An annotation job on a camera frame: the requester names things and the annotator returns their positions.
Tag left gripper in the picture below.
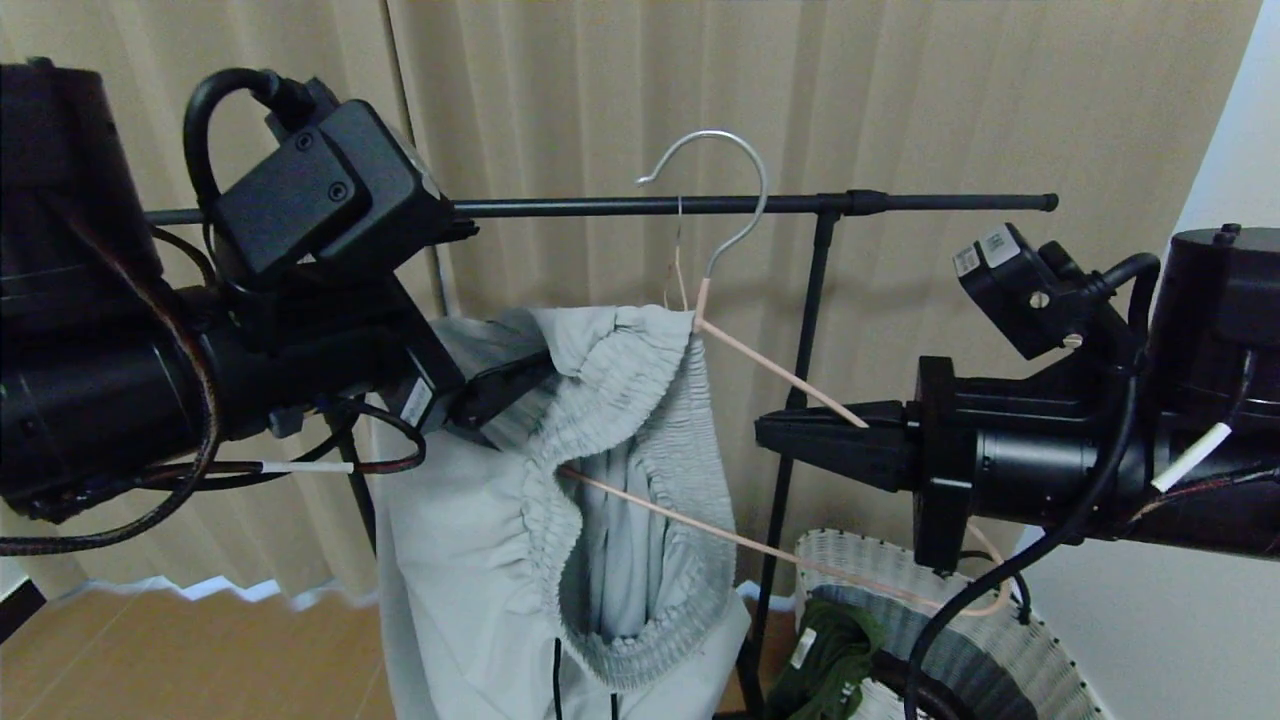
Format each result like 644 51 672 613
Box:
0 285 469 523

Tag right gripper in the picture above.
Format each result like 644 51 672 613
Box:
914 354 1280 573

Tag pale grey shorts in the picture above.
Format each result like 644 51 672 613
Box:
374 304 753 720

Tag pink clothes hanger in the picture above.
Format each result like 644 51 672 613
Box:
556 129 1017 617
664 195 693 313

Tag white laundry basket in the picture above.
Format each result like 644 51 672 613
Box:
794 527 1107 720

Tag black clothes rack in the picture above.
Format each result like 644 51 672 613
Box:
145 188 1059 720

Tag green garment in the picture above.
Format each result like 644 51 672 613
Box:
764 597 891 720

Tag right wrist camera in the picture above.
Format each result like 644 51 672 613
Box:
952 221 1111 363

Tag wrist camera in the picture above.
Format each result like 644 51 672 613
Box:
212 78 479 301
952 221 1111 363

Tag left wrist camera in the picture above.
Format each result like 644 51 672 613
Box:
212 78 479 301

